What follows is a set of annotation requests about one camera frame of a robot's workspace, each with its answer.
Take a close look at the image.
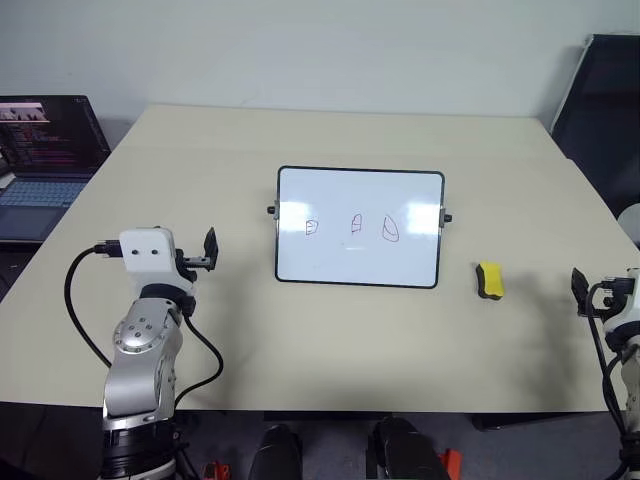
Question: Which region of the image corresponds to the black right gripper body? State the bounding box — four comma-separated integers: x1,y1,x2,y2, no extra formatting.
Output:
579,276,633,317

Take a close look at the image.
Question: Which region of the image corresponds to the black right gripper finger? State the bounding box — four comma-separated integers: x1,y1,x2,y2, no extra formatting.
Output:
571,267,592,317

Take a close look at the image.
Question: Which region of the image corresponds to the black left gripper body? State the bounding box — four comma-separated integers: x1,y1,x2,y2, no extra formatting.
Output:
173,247,212,284

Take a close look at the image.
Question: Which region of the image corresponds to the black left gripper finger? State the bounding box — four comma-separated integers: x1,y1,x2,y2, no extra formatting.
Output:
202,226,222,274

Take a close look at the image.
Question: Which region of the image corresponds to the yellow and black eraser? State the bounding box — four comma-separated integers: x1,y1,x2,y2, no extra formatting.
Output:
473,260,506,301

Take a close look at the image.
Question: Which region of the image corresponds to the white round object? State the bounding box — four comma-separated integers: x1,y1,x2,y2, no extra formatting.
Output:
616,201,640,242

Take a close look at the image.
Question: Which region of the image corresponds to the black framed tabletop whiteboard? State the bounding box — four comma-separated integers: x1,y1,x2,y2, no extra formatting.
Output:
264,164,454,291

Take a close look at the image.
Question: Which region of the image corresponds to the open dark laptop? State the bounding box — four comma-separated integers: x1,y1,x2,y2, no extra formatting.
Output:
0,94,112,246

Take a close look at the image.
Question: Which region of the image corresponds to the small dark rounded shape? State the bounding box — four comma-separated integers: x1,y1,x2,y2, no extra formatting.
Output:
248,423,305,480

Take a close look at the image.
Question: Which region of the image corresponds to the large dark rounded shape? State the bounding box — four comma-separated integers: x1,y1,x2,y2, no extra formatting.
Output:
366,416,452,480

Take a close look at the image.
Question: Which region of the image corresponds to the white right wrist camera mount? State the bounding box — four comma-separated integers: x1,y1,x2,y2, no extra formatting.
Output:
601,266,640,342

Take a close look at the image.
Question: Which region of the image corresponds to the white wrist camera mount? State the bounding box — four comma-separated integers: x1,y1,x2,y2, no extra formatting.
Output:
601,266,640,342
118,226,195,295

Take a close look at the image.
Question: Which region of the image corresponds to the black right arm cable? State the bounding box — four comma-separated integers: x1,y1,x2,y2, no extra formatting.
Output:
583,298,632,454

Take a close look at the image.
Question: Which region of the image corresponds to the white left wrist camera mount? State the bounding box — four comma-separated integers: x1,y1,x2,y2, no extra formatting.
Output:
118,226,195,295

